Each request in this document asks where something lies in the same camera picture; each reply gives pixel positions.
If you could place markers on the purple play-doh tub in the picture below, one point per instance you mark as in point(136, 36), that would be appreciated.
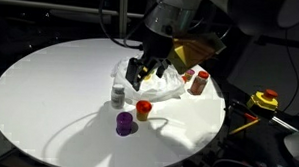
point(124, 123)

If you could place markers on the yellow pencil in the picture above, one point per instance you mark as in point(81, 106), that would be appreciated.
point(249, 124)

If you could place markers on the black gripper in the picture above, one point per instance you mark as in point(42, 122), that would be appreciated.
point(156, 49)

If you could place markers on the pink lid play-doh tub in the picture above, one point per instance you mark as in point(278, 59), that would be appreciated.
point(189, 74)

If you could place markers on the spice jar with red lid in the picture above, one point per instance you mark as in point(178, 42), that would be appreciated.
point(199, 83)

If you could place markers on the yellow emergency stop button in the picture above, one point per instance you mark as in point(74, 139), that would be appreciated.
point(264, 99)

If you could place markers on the yellow wrist camera box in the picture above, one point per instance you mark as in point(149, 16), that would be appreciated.
point(193, 49)

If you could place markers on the white pill bottle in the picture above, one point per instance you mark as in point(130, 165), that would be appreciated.
point(117, 96)

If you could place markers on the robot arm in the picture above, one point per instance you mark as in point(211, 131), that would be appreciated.
point(166, 19)

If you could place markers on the orange lid play-doh tub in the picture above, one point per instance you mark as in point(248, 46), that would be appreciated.
point(143, 109)

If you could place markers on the white plastic bag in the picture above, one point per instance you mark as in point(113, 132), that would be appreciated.
point(154, 89)

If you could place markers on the metal railing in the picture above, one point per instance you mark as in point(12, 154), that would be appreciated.
point(95, 7)

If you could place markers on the yellow play-doh tub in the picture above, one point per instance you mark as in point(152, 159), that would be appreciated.
point(147, 77)

